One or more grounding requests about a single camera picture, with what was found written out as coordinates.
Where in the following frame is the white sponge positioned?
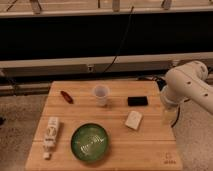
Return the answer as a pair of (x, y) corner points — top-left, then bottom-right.
(125, 111), (143, 130)

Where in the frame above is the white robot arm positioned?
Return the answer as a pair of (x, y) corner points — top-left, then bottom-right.
(160, 61), (213, 126)

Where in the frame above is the green ceramic bowl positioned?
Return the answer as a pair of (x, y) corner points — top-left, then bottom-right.
(70, 123), (109, 163)

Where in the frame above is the black rectangular block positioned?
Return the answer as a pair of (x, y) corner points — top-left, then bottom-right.
(127, 96), (148, 106)

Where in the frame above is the translucent plastic cup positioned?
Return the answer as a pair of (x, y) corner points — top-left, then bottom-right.
(92, 85), (109, 107)

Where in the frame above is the red chili pepper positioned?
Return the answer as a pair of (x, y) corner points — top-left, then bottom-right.
(60, 91), (74, 104)

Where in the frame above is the white tube with cap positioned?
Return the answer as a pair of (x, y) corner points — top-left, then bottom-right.
(43, 117), (60, 160)

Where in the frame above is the black cable bundle on floor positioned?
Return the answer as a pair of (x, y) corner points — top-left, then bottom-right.
(137, 75), (168, 88)

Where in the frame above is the black hanging cable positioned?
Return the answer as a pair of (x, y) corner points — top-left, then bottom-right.
(101, 4), (136, 74)

